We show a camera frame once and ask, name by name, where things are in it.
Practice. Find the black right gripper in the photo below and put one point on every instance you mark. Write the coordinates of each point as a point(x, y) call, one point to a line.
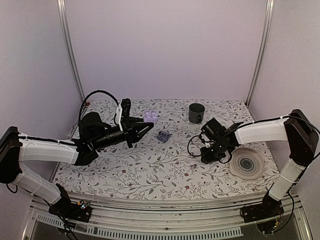
point(206, 158)

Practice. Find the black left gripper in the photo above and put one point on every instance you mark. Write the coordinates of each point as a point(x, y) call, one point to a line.
point(131, 132)

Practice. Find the light purple round earbud case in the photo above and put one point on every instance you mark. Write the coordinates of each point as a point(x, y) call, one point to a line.
point(150, 116)

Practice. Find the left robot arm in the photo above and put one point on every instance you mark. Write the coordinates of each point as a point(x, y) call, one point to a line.
point(94, 135)

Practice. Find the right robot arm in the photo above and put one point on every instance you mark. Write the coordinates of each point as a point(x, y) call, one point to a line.
point(302, 136)

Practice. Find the dark purple open earbud case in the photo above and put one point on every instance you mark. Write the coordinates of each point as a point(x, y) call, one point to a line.
point(163, 136)

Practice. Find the swirl patterned glass plate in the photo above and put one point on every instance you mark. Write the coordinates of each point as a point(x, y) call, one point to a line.
point(247, 164)

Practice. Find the dark grey ceramic mug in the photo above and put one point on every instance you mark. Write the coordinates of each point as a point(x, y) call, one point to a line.
point(196, 113)

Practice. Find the floral patterned table mat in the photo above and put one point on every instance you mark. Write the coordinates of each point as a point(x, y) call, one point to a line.
point(155, 170)

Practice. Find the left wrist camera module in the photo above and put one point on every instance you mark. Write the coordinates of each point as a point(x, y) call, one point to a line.
point(123, 113)

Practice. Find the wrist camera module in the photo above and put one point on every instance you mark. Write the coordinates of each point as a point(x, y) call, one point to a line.
point(123, 113)
point(213, 130)

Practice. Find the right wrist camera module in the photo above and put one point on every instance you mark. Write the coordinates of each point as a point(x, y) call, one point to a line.
point(213, 130)

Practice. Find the aluminium front rail frame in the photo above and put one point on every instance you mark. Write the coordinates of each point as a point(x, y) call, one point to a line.
point(200, 219)

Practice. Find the left aluminium corner post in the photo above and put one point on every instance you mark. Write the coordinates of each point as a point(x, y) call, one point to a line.
point(62, 12)

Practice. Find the aluminium corner post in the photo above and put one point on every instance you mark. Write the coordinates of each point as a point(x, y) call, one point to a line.
point(268, 15)
point(62, 12)

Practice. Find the right aluminium corner post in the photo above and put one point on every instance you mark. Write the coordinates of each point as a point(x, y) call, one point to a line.
point(268, 15)

